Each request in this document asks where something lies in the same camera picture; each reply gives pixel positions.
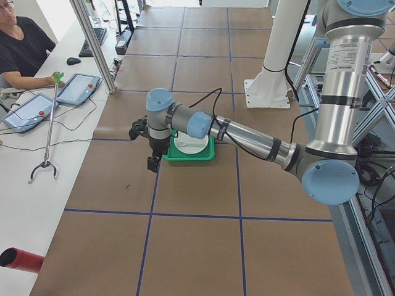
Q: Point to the red tube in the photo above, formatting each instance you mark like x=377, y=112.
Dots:
x=22, y=260

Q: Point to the pale green plastic fork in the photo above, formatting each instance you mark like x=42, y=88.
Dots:
x=189, y=144

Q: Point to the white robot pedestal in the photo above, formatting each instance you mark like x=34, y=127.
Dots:
x=269, y=88

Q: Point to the white round plate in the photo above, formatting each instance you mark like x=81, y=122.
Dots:
x=183, y=137

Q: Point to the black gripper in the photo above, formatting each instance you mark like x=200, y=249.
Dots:
x=156, y=147

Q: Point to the person in black shirt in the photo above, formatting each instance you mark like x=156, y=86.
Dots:
x=24, y=49

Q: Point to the aluminium side frame rail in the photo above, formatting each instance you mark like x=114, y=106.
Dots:
x=367, y=246

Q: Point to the near blue teach pendant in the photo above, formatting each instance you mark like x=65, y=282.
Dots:
x=29, y=114

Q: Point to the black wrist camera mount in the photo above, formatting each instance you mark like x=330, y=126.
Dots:
x=139, y=128

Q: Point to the black computer mouse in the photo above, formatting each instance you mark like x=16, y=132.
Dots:
x=73, y=61

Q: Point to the green plastic tray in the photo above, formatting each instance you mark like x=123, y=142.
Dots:
x=174, y=155

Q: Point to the far blue teach pendant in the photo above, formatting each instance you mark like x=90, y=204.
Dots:
x=78, y=89

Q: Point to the aluminium frame post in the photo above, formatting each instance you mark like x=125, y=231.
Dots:
x=81, y=13

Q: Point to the blue teach pendant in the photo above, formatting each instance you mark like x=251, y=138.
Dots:
x=78, y=89
x=29, y=114

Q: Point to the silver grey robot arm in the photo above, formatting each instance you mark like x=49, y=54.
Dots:
x=325, y=166

